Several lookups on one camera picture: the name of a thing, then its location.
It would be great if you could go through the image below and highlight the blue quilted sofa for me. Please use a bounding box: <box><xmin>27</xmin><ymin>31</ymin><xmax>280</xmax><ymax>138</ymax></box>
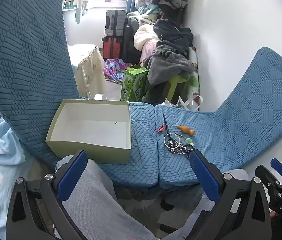
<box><xmin>0</xmin><ymin>0</ymin><xmax>282</xmax><ymax>189</ymax></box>

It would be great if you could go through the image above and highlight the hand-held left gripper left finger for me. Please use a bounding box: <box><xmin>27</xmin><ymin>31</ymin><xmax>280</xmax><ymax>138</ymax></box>
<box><xmin>6</xmin><ymin>149</ymin><xmax>89</xmax><ymax>240</ymax></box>

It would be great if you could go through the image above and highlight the black hair stick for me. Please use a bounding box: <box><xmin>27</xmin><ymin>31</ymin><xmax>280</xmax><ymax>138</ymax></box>
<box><xmin>162</xmin><ymin>114</ymin><xmax>172</xmax><ymax>137</ymax></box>

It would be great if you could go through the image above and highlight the grey patterned floor mat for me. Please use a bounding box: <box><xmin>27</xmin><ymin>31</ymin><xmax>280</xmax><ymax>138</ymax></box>
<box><xmin>115</xmin><ymin>185</ymin><xmax>207</xmax><ymax>233</ymax></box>

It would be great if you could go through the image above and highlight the floral printed rolled mat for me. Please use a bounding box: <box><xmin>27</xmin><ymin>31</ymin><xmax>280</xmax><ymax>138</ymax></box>
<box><xmin>186</xmin><ymin>46</ymin><xmax>203</xmax><ymax>111</ymax></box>

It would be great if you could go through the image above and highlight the cream padded jacket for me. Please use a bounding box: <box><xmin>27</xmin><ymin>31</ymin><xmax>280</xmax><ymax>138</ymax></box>
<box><xmin>133</xmin><ymin>24</ymin><xmax>163</xmax><ymax>53</ymax></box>

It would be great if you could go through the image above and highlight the black suitcase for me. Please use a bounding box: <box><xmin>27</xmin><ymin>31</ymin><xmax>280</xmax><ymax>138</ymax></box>
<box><xmin>123</xmin><ymin>24</ymin><xmax>138</xmax><ymax>64</ymax></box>

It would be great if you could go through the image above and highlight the red suitcase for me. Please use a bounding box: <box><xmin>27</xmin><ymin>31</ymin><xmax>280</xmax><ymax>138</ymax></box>
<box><xmin>102</xmin><ymin>37</ymin><xmax>125</xmax><ymax>61</ymax></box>

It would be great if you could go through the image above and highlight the pink blanket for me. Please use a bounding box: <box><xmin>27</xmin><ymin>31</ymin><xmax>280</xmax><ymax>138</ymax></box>
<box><xmin>140</xmin><ymin>41</ymin><xmax>162</xmax><ymax>61</ymax></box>

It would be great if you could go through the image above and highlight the green plastic stool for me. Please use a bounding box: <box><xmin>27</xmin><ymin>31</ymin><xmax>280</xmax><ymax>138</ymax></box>
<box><xmin>144</xmin><ymin>74</ymin><xmax>190</xmax><ymax>103</ymax></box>

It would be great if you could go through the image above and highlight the dark bangle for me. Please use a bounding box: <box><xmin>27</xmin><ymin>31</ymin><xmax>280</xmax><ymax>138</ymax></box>
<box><xmin>164</xmin><ymin>133</ymin><xmax>179</xmax><ymax>148</ymax></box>

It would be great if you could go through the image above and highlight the grey fleece garment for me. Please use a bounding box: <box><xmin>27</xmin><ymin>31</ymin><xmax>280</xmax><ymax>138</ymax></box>
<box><xmin>144</xmin><ymin>44</ymin><xmax>195</xmax><ymax>86</ymax></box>

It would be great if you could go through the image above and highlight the grey hard suitcase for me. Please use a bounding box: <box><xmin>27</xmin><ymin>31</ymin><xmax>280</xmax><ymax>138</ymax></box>
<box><xmin>105</xmin><ymin>9</ymin><xmax>127</xmax><ymax>39</ymax></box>

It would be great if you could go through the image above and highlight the silver beaded bracelet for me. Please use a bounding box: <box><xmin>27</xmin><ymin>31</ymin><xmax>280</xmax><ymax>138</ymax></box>
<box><xmin>172</xmin><ymin>142</ymin><xmax>189</xmax><ymax>156</ymax></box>

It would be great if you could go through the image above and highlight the cream lace-covered furniture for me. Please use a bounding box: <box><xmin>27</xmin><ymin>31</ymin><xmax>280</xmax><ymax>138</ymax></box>
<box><xmin>67</xmin><ymin>44</ymin><xmax>108</xmax><ymax>98</ymax></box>

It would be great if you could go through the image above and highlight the orange gourd pendant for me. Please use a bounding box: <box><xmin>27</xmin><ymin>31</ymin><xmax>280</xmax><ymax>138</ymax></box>
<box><xmin>176</xmin><ymin>125</ymin><xmax>196</xmax><ymax>136</ymax></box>

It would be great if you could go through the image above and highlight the dark navy garment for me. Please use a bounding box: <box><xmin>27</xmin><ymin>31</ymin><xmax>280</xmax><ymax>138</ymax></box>
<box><xmin>153</xmin><ymin>19</ymin><xmax>194</xmax><ymax>48</ymax></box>

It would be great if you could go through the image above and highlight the pale green cardboard box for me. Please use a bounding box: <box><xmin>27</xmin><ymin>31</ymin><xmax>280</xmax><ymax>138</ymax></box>
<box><xmin>45</xmin><ymin>99</ymin><xmax>132</xmax><ymax>165</ymax></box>

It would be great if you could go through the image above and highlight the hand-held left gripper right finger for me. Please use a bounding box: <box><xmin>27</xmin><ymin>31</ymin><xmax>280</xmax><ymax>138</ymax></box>
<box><xmin>189</xmin><ymin>150</ymin><xmax>272</xmax><ymax>240</ymax></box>

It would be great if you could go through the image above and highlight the green printed carton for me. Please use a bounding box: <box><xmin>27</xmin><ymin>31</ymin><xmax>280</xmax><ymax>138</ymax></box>
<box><xmin>120</xmin><ymin>66</ymin><xmax>149</xmax><ymax>102</ymax></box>

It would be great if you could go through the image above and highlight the teal curtain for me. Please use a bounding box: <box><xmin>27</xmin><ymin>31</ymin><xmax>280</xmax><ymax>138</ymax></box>
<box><xmin>125</xmin><ymin>0</ymin><xmax>138</xmax><ymax>14</ymax></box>

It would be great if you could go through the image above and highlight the purple patterned plastic bag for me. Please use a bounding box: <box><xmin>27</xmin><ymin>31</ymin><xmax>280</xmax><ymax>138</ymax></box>
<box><xmin>103</xmin><ymin>59</ymin><xmax>133</xmax><ymax>84</ymax></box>

